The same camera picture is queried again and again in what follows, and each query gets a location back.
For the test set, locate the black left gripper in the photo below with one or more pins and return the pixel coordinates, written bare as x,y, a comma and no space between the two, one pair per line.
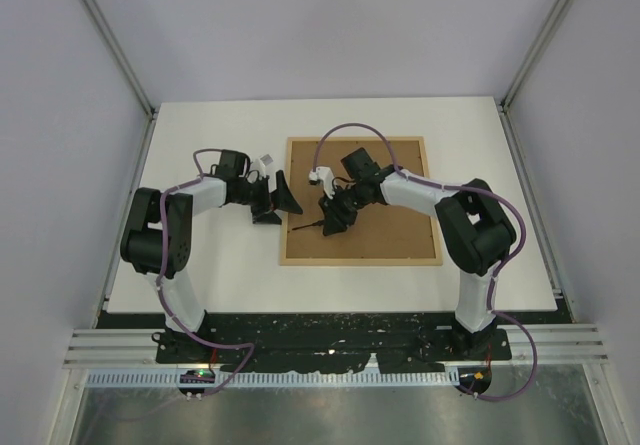
279,199

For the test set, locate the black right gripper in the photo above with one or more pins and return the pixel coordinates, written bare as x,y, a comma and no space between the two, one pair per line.
335,220

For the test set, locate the red handled screwdriver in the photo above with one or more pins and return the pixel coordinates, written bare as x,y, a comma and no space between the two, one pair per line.
318,223

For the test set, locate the wooden picture frame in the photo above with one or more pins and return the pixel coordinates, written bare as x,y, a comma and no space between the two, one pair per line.
382,235

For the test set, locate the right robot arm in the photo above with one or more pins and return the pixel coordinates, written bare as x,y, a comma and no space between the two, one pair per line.
477,233

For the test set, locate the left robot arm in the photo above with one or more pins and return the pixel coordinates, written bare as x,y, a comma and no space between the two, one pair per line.
157,237

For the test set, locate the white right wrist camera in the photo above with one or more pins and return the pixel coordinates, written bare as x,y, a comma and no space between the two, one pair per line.
323,176

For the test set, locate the black speckled base plate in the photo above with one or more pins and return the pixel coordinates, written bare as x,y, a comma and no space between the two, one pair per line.
329,343

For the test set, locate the left aluminium corner post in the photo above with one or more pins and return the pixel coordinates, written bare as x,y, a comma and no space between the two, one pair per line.
113,46

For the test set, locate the aluminium corner post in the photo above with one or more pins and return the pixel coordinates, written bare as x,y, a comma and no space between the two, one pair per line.
550,25
113,46

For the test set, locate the white slotted cable duct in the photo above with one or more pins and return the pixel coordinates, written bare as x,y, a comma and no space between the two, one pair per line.
158,378

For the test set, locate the aluminium rail across front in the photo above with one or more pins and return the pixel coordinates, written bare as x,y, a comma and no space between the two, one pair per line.
102,348

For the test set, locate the right aluminium corner post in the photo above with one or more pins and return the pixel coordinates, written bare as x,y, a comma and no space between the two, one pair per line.
550,25

